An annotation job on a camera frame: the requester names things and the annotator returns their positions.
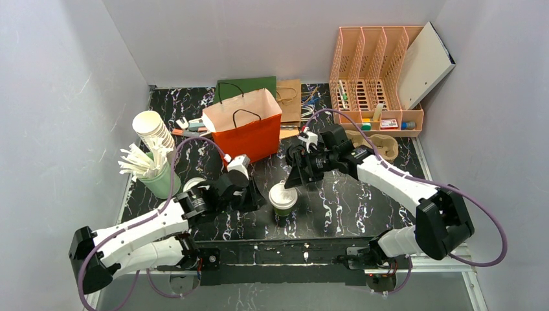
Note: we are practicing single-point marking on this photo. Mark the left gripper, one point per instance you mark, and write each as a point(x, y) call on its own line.
point(247, 197)

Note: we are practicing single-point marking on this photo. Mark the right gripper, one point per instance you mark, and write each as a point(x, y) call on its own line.
point(300, 166)

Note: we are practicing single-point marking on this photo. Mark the single white cup lid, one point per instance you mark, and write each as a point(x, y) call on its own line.
point(282, 198)

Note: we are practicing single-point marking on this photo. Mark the white lids partial stack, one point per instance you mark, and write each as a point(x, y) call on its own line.
point(191, 183)

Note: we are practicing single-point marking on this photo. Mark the orange paper bag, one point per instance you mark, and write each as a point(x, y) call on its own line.
point(245, 124)

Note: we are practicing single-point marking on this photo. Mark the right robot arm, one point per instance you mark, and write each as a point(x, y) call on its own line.
point(442, 218)

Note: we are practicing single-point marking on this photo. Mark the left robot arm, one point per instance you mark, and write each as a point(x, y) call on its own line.
point(160, 237)

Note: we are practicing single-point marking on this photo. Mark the black cup lids stack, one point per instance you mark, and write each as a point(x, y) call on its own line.
point(293, 155)

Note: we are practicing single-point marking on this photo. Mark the brown kraft paper bag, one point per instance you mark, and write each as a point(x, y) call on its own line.
point(288, 97)

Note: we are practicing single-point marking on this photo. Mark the green cup of straws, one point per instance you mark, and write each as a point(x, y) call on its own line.
point(152, 169)

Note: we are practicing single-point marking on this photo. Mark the stack of pulp cup carriers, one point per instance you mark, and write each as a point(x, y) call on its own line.
point(386, 145)

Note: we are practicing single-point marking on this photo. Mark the red small box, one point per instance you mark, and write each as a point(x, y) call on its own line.
point(389, 124)

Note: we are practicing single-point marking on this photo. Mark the green paper bag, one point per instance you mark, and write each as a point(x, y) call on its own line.
point(237, 87)

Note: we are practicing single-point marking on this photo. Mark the tall stack paper cups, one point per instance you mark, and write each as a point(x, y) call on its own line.
point(150, 125)

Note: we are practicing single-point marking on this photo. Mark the pink desk file organizer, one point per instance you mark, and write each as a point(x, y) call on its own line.
point(364, 77)

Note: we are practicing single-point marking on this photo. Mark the white board panel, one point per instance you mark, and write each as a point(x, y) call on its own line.
point(427, 61)

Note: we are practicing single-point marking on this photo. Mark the metal base rail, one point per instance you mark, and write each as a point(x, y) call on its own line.
point(295, 275)

